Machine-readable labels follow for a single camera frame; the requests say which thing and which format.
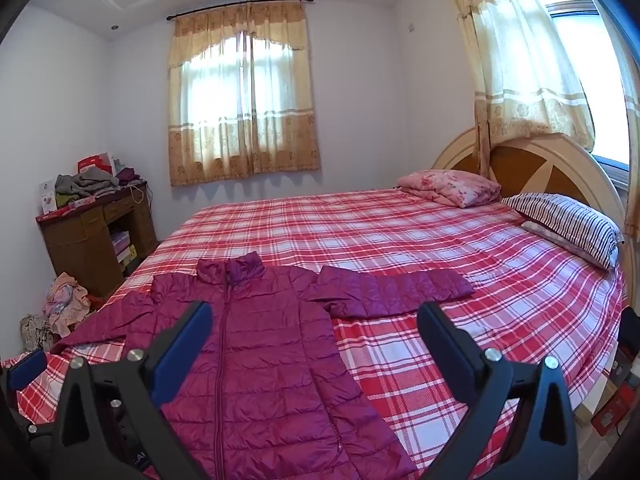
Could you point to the grey patterned cloth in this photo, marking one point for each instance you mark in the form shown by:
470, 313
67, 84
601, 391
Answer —
35, 332

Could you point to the pink floral pillow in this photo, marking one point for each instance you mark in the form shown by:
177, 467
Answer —
450, 187

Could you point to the pink clothes pile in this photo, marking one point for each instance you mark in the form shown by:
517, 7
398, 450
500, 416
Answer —
65, 305

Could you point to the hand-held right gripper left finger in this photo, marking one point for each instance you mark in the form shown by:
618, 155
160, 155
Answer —
182, 355

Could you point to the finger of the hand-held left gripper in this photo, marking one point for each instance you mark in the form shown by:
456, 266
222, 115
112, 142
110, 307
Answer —
27, 369
37, 427

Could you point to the window with grey frame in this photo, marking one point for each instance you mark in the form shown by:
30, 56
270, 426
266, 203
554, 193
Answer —
595, 85

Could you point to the black curtain rod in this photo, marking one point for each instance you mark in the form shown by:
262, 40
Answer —
210, 9

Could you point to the brown wooden desk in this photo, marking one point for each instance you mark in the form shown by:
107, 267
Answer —
75, 245

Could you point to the beige patterned curtain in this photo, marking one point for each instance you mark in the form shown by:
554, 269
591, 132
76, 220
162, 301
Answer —
505, 60
240, 150

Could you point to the red patterned box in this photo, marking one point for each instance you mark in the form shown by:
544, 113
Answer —
612, 412

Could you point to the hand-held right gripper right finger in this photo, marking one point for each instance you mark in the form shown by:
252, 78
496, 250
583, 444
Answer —
450, 355

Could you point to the maroon folded clothes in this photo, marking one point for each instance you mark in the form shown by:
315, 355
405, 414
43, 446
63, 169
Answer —
129, 174

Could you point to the magenta puffer jacket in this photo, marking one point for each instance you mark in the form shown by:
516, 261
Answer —
270, 360

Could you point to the white box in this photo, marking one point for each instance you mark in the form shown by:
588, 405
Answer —
47, 200

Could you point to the grey clothes pile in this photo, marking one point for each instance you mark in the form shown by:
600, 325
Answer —
85, 180

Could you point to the bed with red plaid sheet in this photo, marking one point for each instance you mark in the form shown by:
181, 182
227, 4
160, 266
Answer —
425, 240

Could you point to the striped pillow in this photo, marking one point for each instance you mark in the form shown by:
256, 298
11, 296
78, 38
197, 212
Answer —
565, 222

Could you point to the cream wooden headboard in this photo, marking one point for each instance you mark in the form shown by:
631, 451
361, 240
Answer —
525, 165

